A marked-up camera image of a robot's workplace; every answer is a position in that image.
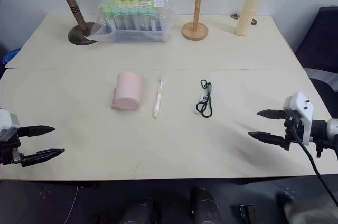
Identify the grey chair seat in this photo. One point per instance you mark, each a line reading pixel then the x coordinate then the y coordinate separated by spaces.
pixel 323 84

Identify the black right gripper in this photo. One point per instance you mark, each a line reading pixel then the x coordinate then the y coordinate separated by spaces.
pixel 295 126

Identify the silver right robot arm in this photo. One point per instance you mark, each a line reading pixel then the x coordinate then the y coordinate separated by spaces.
pixel 330 129

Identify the pink ribbed cup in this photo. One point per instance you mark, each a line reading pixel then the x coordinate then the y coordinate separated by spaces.
pixel 128 90

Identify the black chair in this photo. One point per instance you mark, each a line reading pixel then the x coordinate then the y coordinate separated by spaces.
pixel 319 36

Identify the dark rounded shape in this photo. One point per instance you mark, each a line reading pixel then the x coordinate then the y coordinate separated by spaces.
pixel 206 205

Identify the light wooden tree stand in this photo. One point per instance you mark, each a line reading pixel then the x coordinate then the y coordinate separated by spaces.
pixel 197 4

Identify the white yellow toothbrush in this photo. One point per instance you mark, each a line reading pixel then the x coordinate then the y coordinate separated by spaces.
pixel 159 94

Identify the dark wooden hat stand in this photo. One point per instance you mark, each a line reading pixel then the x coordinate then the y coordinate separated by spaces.
pixel 72 2

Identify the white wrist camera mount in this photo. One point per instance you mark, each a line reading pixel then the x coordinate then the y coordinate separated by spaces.
pixel 6 122
pixel 303 106

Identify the blue round object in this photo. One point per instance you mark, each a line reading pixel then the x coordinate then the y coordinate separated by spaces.
pixel 10 56

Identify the cream cylindrical tube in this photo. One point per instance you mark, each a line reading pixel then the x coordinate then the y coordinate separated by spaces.
pixel 251 7

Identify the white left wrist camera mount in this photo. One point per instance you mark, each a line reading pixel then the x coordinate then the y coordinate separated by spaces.
pixel 6 122

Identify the bagged test tube box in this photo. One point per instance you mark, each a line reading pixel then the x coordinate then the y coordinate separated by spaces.
pixel 134 20

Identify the small metal clip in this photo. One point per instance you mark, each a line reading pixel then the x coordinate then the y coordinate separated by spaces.
pixel 235 16
pixel 254 22

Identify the dark flat bracket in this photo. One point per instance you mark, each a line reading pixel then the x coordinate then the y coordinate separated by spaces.
pixel 247 213

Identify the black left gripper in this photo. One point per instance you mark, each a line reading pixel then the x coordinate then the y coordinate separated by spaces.
pixel 9 152

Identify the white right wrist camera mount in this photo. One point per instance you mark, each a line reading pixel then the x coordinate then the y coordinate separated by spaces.
pixel 303 106

